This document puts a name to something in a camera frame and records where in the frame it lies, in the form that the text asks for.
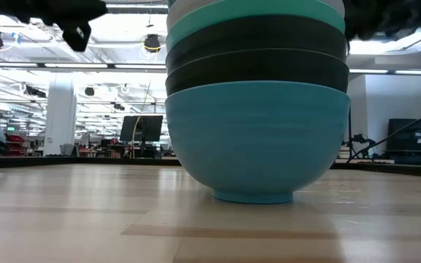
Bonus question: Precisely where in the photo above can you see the black monitor on stand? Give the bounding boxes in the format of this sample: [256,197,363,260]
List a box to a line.
[119,115,164,158]

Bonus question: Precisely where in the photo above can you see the black diagonal cable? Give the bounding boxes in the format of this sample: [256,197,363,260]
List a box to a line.
[345,103,421,164]

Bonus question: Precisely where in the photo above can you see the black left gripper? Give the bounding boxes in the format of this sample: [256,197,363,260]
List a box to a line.
[0,0,108,53]

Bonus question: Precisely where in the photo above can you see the black aluminium table frame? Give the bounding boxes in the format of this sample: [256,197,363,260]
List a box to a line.
[0,155,421,180]

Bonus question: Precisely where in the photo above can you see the light grey bowl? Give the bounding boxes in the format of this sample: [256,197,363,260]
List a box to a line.
[166,0,346,32]

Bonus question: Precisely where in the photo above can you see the blue bowl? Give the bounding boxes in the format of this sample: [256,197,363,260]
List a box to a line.
[164,80,352,205]

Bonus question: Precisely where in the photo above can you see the white building pillar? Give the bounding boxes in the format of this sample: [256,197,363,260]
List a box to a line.
[43,72,77,157]

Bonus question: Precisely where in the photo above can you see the red storage bins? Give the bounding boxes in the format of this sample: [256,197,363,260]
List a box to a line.
[5,134,27,157]

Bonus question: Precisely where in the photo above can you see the black equipment cabinet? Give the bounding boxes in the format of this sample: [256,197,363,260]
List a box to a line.
[384,118,421,166]

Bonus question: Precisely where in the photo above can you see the dark grey bowl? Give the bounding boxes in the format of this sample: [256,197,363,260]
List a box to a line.
[165,14,349,74]
[164,47,350,96]

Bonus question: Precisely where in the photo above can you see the bright turquoise bowl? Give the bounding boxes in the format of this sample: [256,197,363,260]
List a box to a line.
[165,0,346,52]

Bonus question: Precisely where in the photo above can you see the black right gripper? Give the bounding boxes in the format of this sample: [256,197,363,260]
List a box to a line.
[343,0,421,42]

